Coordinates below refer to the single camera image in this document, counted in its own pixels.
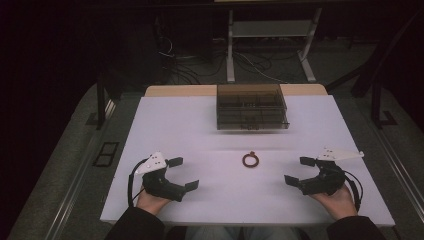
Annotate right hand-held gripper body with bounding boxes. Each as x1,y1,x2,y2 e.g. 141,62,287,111
299,147,365,197

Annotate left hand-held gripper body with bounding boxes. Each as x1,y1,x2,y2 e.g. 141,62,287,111
134,151,187,203

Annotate brown ring bracelet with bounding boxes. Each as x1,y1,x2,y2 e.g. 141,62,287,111
241,151,261,169

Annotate transparent brown drawer box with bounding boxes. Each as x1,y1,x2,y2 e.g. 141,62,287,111
215,83,291,131

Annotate person's left hand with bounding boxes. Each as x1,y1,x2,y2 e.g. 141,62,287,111
135,187,172,216

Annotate person's right hand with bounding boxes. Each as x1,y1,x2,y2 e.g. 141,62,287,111
309,184,359,222

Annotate person's legs in jeans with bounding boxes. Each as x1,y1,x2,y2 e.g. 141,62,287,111
184,225,302,240

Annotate black metal stand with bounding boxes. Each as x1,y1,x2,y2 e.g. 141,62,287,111
85,73,117,131
370,79,399,130

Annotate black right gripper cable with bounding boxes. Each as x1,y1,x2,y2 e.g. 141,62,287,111
343,169,365,213

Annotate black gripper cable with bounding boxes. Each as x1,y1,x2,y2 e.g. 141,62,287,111
343,169,365,213
127,159,149,208

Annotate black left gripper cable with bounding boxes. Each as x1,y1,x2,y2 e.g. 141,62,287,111
127,159,149,208

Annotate black floor socket frame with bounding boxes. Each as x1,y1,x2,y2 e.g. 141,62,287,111
92,141,120,168

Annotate metal floor rail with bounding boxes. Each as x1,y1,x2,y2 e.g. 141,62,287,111
43,99,118,240
361,109,424,214

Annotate tangle of floor cables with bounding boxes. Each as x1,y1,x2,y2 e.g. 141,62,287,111
156,36,301,85

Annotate white metal stand frame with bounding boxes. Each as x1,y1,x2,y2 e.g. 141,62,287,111
225,7,323,84

